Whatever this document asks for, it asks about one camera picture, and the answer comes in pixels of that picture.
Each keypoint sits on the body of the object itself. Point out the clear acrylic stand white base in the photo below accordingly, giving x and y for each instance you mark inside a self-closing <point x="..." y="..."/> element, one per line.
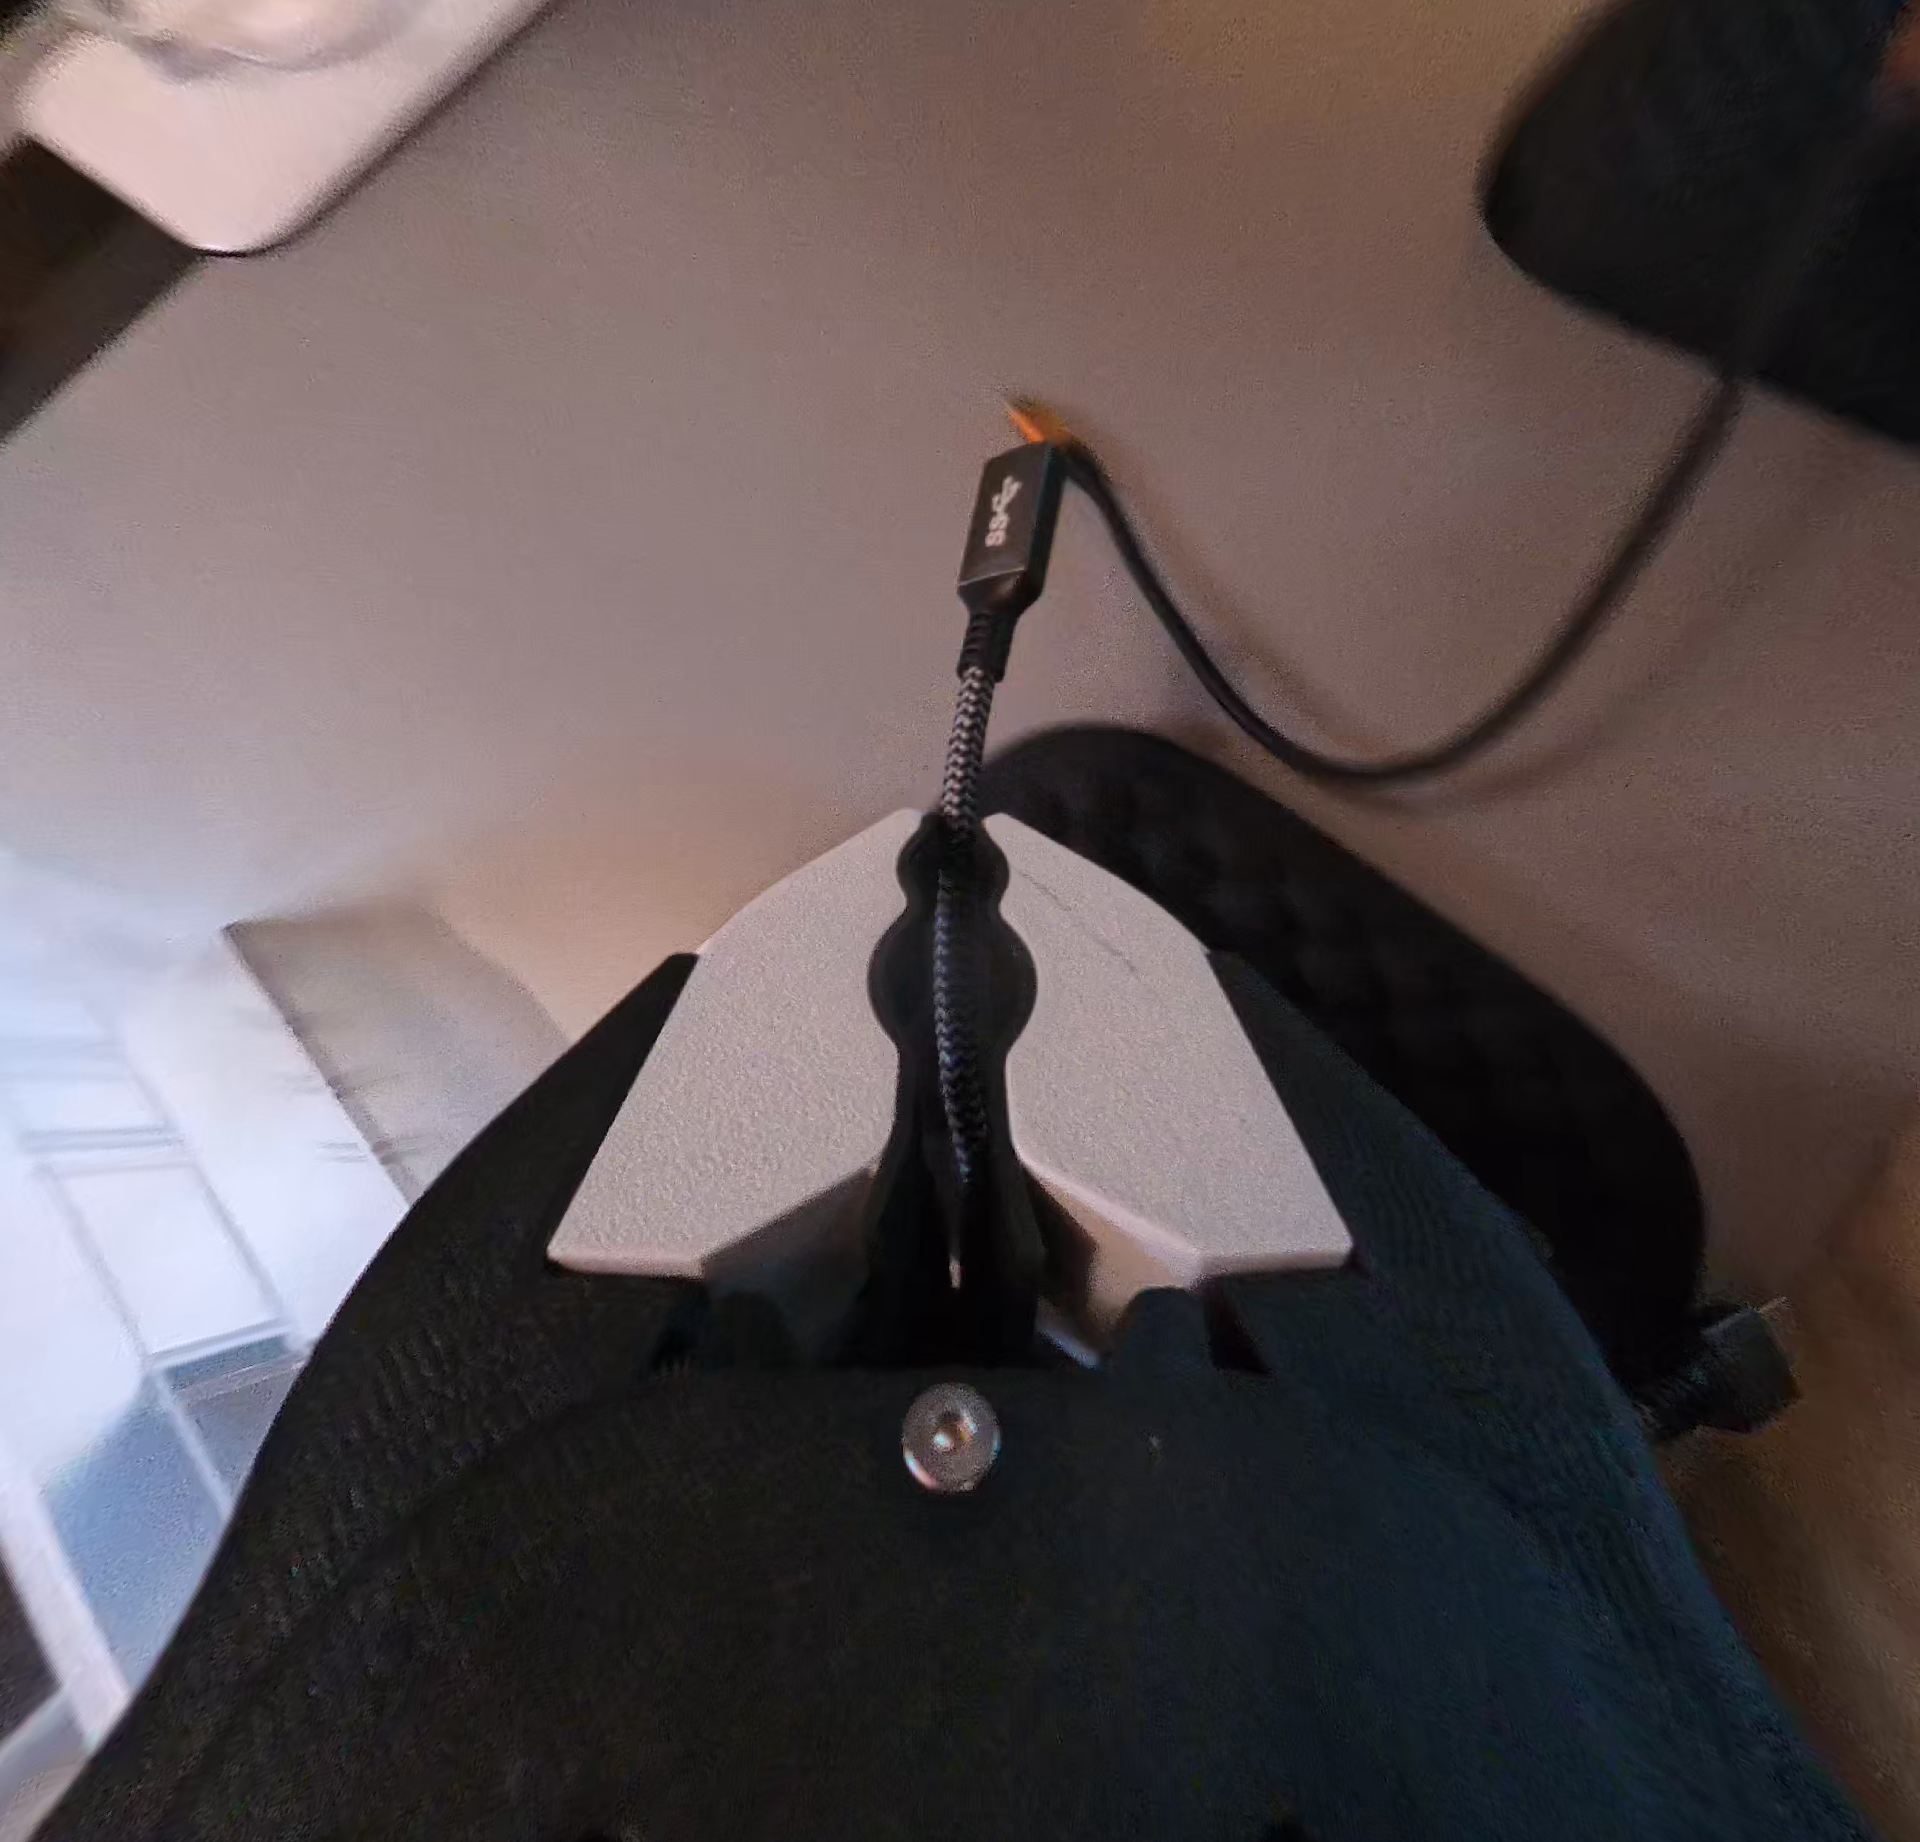
<point x="301" y="146"/>

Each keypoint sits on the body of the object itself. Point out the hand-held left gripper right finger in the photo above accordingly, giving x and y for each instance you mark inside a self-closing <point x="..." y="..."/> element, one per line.
<point x="1186" y="1123"/>

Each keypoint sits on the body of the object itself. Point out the black quilted pouch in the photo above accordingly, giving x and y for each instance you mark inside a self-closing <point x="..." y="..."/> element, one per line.
<point x="1726" y="177"/>
<point x="1426" y="1003"/>

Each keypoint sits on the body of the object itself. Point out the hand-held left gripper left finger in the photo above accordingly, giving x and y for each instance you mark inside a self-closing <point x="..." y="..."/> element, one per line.
<point x="720" y="1109"/>

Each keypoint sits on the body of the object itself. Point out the clear plastic bin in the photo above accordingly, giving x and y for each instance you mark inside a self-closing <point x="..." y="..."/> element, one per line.
<point x="150" y="1199"/>

